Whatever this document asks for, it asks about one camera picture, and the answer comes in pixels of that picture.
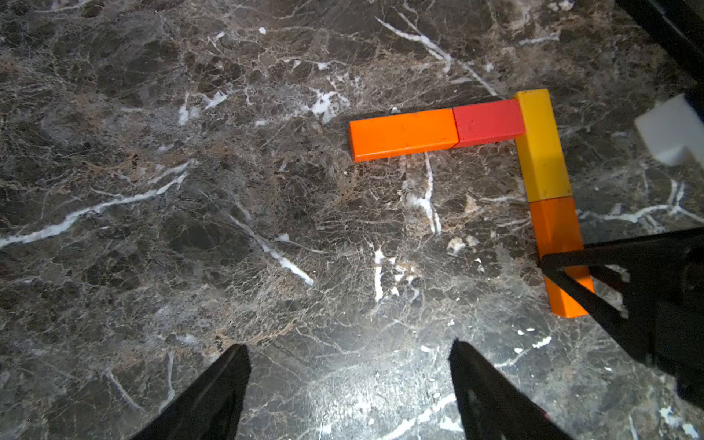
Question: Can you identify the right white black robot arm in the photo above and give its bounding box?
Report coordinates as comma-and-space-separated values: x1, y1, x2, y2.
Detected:
539, 1, 703, 407

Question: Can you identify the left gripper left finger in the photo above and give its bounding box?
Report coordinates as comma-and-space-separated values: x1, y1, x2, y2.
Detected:
133, 344, 251, 440

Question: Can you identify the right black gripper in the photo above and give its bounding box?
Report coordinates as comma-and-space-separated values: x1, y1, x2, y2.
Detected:
539, 228, 703, 408

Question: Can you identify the red-orange small block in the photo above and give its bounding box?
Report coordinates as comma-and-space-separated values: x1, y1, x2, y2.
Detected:
453, 99, 525, 148

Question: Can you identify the orange block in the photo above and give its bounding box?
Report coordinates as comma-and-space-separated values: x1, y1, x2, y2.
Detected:
530, 196, 588, 318
349, 109, 459, 162

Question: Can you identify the yellow block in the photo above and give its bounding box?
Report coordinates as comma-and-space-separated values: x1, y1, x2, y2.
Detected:
514, 89, 572, 203

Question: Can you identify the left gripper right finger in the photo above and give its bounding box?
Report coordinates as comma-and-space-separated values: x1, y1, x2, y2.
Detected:
448, 339, 570, 439

